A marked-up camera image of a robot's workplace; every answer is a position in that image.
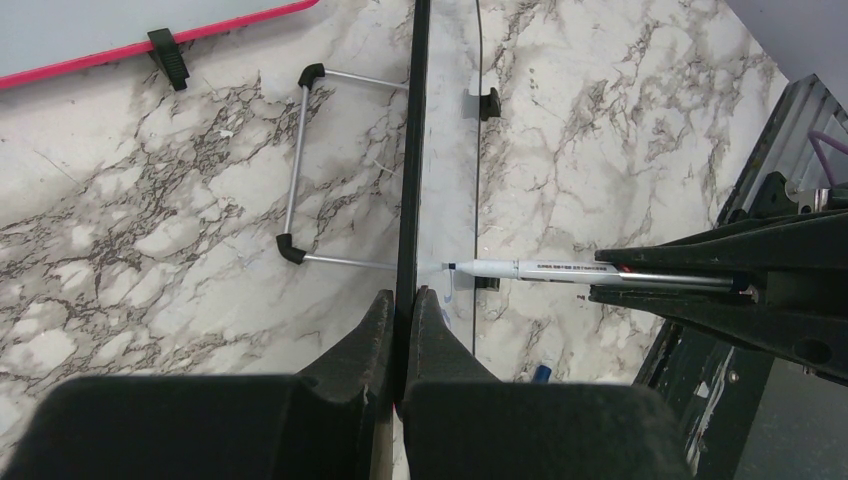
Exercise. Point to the black framed small whiteboard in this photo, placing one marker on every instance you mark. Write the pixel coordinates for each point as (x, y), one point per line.
(447, 109)

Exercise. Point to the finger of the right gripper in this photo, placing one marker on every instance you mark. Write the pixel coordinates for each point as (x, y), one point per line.
(816, 241)
(811, 333)

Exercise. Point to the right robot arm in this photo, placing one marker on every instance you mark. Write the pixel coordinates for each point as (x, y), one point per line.
(775, 286)

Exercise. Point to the blue marker cap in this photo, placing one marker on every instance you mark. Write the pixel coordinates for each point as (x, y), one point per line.
(542, 374)

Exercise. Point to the aluminium table frame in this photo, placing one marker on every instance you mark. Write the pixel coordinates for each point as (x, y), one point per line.
(799, 162)

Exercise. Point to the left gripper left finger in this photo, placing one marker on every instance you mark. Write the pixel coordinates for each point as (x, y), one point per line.
(330, 420)

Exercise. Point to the whiteboard marker pen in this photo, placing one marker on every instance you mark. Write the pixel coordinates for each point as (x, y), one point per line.
(598, 274)

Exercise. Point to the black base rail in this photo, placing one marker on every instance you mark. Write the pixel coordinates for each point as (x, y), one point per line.
(714, 390)

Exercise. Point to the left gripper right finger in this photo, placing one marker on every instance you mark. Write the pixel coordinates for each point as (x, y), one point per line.
(461, 422)

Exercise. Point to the pink framed whiteboard with writing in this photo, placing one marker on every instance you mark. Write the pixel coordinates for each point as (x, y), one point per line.
(41, 39)

